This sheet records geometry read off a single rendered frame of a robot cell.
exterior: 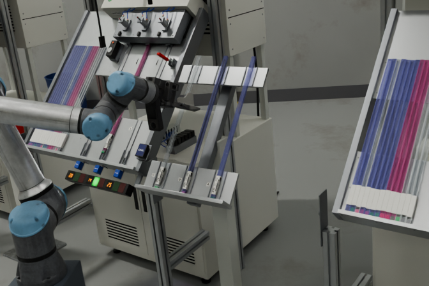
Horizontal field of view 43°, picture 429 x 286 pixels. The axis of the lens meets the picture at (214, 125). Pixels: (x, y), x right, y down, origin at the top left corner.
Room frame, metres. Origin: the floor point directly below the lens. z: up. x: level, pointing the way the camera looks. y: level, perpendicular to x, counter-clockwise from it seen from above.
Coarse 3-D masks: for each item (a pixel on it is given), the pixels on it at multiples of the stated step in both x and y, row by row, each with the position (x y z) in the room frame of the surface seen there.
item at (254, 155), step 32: (192, 128) 2.56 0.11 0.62; (256, 128) 2.48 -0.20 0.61; (160, 160) 2.20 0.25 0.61; (256, 160) 2.46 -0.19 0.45; (96, 192) 2.47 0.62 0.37; (256, 192) 2.44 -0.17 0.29; (96, 224) 2.51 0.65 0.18; (128, 224) 2.36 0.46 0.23; (192, 224) 2.11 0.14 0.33; (256, 224) 2.42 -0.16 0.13; (192, 256) 2.13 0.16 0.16
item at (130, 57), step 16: (96, 16) 2.58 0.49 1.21; (80, 32) 2.57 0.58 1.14; (96, 32) 2.51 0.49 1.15; (112, 32) 2.45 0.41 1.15; (128, 48) 2.32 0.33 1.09; (144, 48) 2.26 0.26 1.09; (160, 48) 2.21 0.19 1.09; (176, 48) 2.16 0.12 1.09; (112, 64) 2.30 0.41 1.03; (128, 64) 2.25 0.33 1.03; (144, 64) 2.20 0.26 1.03; (160, 64) 2.15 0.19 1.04
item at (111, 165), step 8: (40, 152) 2.21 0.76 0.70; (48, 152) 2.14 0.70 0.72; (56, 152) 2.10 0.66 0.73; (72, 160) 2.12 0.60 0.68; (80, 160) 2.05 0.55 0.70; (88, 160) 1.99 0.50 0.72; (96, 160) 1.96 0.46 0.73; (112, 168) 1.95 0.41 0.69; (120, 168) 1.90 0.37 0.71; (128, 168) 1.85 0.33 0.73
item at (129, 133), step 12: (120, 120) 2.06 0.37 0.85; (132, 120) 2.03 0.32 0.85; (120, 132) 2.02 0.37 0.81; (132, 132) 1.98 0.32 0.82; (144, 132) 1.96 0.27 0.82; (72, 144) 2.11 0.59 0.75; (84, 144) 2.07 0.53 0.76; (96, 144) 2.04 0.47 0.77; (120, 144) 1.98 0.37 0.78; (132, 144) 1.94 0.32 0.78; (96, 156) 2.00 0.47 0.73; (108, 156) 1.97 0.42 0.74; (120, 156) 1.94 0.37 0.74; (132, 156) 1.91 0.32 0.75
